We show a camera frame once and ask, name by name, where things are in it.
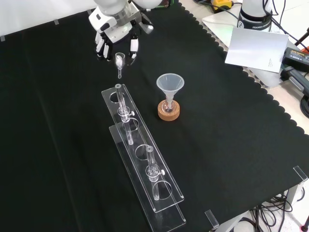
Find pale board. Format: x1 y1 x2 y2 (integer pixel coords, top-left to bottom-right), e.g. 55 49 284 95
225 27 290 73

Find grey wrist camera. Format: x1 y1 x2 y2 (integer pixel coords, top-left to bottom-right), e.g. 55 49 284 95
140 19 155 35

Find black bench cloth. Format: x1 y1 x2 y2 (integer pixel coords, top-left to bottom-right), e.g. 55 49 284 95
0 1 309 232

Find clear bench edge clamp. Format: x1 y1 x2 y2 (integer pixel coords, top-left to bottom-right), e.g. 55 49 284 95
204 209 220 231
293 166 309 182

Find small round-bottom glass flask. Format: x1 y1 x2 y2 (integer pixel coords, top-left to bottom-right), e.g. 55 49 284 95
162 95 175 114

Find black power adapter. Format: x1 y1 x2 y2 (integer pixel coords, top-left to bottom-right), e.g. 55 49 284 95
281 47 309 71

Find black grey plug block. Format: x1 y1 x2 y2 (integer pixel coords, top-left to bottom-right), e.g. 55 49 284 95
281 68 309 93

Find translucent plastic funnel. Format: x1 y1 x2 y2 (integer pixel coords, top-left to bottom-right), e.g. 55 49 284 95
156 74 185 105

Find clear acrylic funnel stand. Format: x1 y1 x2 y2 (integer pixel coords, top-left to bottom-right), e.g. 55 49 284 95
101 83 187 232

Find cork ring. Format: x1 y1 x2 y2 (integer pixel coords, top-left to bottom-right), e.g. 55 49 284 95
158 100 181 121

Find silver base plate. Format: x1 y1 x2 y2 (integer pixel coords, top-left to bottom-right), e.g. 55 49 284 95
201 10 291 88

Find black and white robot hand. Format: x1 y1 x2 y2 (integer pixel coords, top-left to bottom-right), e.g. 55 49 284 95
88 6 141 61

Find yellow stop button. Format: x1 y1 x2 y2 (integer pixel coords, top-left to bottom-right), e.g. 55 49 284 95
211 0 235 13

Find clear weighing funnel with salt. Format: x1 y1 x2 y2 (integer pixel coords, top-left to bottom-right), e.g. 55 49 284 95
114 52 126 79

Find black cable bundle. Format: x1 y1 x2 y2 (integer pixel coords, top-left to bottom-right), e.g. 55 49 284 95
248 189 309 232

